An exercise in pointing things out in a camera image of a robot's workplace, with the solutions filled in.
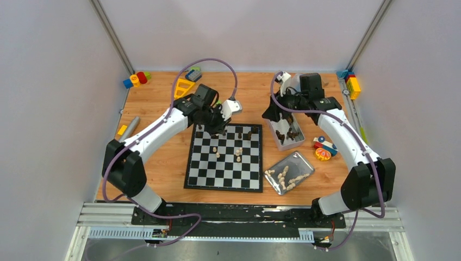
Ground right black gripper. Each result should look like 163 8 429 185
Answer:
263 86 308 122

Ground white metal box dark pieces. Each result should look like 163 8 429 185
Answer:
265 115 306 151

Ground black white chessboard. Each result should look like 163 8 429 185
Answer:
184 123 263 192

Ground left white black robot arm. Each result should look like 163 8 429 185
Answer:
102 84 242 225

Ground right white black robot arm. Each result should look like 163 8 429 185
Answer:
262 71 396 227

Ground clear plastic container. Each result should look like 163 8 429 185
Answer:
290 73 302 91

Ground yellow triangular toy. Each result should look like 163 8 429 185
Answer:
174 78 196 99

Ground blue grey toy block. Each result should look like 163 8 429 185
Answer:
185 66 202 82

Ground yellow lego brick stack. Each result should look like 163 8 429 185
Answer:
346 77 361 100

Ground red white blue toy car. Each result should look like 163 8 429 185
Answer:
313 136 338 157

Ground yellow red round toy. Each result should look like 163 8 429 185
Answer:
315 148 332 161

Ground grey cylinder marker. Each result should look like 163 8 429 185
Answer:
119 116 140 142

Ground silver metal tray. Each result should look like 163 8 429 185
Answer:
264 151 315 196

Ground red cylinder block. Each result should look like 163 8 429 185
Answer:
136 71 148 84

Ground yellow cylinder block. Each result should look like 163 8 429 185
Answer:
130 74 141 87

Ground small yellow block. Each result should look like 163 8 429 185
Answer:
117 125 128 135

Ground blue cube block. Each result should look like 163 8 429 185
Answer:
123 79 134 89

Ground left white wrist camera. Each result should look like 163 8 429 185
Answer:
220 100 243 121

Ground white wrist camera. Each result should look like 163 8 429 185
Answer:
220 100 243 121
275 71 291 97

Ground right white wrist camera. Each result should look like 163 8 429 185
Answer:
275 71 291 97

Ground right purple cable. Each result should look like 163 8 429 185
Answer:
270 73 387 252

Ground purple cable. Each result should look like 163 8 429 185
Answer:
270 73 387 252
102 58 239 253

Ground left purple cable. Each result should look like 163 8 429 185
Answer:
102 58 239 253

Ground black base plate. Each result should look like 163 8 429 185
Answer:
131 203 346 238

